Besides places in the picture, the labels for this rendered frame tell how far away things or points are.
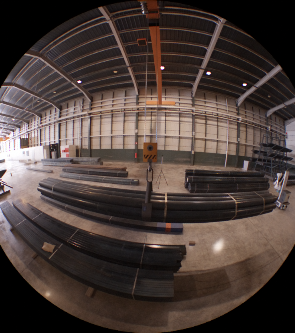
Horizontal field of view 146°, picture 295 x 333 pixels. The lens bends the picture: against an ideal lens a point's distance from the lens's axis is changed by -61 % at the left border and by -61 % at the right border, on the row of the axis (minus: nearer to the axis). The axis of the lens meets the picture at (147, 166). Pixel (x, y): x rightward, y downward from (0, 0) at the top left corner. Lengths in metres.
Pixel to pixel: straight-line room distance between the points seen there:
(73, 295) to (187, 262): 2.37
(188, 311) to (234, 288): 0.98
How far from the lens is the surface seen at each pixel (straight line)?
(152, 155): 1.76
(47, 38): 10.70
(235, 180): 6.73
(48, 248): 2.73
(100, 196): 2.10
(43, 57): 11.93
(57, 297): 2.81
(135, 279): 1.98
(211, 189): 5.92
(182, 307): 2.45
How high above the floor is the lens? 2.36
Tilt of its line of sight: 12 degrees down
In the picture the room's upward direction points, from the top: 1 degrees clockwise
